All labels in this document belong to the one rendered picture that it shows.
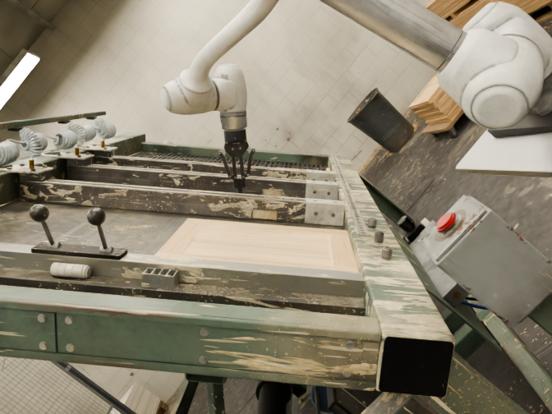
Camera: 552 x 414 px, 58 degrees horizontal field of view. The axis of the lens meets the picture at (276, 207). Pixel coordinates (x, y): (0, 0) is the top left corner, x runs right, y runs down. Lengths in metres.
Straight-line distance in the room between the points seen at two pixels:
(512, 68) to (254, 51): 5.80
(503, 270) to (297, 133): 5.94
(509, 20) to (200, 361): 1.02
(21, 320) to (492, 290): 0.78
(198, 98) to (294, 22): 5.42
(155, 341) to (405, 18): 0.83
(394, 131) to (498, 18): 4.50
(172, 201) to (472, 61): 0.99
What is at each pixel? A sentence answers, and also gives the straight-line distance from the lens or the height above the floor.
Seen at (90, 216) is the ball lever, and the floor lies 1.43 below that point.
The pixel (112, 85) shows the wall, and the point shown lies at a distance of 6.94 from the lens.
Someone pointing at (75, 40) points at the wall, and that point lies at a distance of 7.17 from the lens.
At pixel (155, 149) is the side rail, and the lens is 3.02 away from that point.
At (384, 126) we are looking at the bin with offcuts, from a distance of 5.76.
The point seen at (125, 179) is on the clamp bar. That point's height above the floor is 1.58.
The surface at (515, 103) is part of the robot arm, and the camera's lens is 1.14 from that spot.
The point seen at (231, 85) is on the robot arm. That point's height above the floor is 1.45.
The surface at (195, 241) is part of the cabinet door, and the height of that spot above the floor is 1.23.
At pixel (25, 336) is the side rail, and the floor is 1.36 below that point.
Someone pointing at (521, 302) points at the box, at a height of 0.78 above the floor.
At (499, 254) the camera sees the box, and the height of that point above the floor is 0.87.
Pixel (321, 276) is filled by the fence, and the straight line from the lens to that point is 1.08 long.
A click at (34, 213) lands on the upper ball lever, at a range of 1.13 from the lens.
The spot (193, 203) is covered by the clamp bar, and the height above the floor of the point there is 1.30.
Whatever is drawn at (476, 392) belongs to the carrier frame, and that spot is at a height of 0.72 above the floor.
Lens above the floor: 1.26
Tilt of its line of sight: 6 degrees down
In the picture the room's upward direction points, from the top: 51 degrees counter-clockwise
